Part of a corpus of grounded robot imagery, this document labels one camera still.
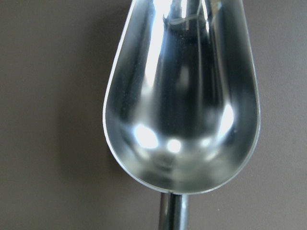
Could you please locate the shiny metal ice scoop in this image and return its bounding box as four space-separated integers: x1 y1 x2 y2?
102 0 260 230

